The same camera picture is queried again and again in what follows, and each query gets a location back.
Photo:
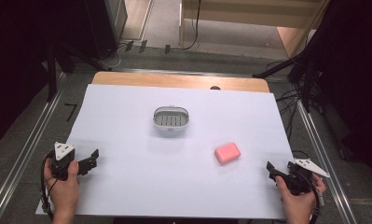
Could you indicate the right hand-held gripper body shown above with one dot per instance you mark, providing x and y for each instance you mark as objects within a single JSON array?
[{"x": 301, "y": 175}]

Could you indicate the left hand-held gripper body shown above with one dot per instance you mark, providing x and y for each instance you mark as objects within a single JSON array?
[{"x": 63, "y": 155}]

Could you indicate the person's right hand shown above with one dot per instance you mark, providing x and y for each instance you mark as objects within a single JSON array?
[{"x": 298, "y": 202}]

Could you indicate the person's left hand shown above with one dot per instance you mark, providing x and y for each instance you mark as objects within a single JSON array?
[{"x": 64, "y": 191}]

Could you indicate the pink soap bar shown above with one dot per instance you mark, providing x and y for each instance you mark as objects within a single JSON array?
[{"x": 227, "y": 153}]

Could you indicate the white paper sheet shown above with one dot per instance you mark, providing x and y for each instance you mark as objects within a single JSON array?
[{"x": 162, "y": 174}]

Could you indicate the black metal stand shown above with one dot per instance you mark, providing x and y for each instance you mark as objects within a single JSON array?
[{"x": 52, "y": 74}]

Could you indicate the black stand with legs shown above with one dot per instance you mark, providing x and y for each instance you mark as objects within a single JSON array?
[{"x": 298, "y": 68}]

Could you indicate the black curtain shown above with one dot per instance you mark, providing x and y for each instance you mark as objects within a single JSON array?
[
  {"x": 354, "y": 77},
  {"x": 16, "y": 62}
]

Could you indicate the dark cabinet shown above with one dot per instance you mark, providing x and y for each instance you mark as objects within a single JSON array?
[{"x": 109, "y": 25}]

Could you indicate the light wooden shelf unit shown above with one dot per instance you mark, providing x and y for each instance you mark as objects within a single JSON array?
[{"x": 252, "y": 15}]

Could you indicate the metal floor rail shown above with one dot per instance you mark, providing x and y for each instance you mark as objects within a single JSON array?
[
  {"x": 326, "y": 161},
  {"x": 22, "y": 155}
]

